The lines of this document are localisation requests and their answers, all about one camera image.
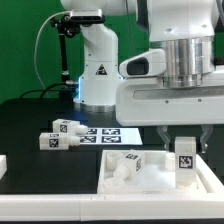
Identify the white sheet with tags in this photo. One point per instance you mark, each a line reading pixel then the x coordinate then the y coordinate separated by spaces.
pixel 111 136

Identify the black camera stand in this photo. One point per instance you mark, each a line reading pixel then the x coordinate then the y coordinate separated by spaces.
pixel 66 28

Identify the white square tabletop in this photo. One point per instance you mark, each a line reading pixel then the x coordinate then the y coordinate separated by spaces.
pixel 157 175

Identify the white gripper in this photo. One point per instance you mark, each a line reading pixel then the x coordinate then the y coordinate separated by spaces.
pixel 142 99

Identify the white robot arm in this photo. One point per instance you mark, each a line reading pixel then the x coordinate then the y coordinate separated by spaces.
pixel 183 29

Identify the white U-shaped obstacle fence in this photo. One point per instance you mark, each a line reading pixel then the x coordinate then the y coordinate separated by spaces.
pixel 94 207

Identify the silver depth camera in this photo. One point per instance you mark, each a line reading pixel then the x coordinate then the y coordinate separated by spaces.
pixel 86 15

